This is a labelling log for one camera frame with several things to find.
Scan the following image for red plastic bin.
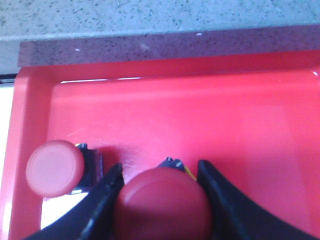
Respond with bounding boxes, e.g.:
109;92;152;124
0;50;320;240

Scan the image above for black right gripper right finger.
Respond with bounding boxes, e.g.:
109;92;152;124
197;160;315;240

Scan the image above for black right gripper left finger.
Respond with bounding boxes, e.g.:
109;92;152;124
26;163;124;240

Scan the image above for right grey stone slab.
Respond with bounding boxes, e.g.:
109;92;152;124
0;0;320;74

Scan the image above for red mushroom push button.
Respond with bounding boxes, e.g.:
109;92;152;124
113;157;213;240
25;140;104;198

